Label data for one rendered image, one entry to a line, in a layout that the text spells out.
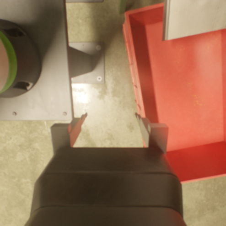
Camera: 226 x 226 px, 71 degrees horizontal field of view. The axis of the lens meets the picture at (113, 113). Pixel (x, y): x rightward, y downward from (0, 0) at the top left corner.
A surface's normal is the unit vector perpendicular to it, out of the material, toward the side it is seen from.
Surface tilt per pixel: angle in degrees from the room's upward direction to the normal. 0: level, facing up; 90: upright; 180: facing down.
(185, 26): 30
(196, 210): 0
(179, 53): 0
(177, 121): 0
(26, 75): 73
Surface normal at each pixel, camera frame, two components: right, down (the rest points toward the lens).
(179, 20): 0.09, 0.72
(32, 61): 0.91, 0.17
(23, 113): 0.00, 0.29
